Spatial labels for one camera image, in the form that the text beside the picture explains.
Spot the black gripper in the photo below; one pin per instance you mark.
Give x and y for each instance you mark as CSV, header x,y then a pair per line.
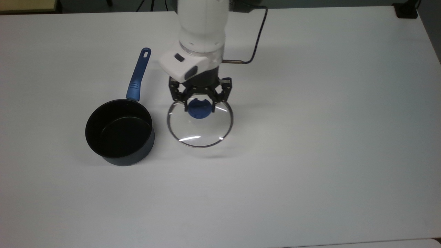
x,y
205,82

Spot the glass lid with blue knob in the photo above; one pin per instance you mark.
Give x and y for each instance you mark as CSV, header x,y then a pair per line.
x,y
200,112

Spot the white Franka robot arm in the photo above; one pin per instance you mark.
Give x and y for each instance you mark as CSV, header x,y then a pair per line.
x,y
203,20

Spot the yellowish wooden board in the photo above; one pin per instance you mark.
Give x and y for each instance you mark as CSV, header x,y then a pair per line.
x,y
27,5

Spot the black clamp base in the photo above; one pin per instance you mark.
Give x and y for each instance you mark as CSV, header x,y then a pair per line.
x,y
406,10

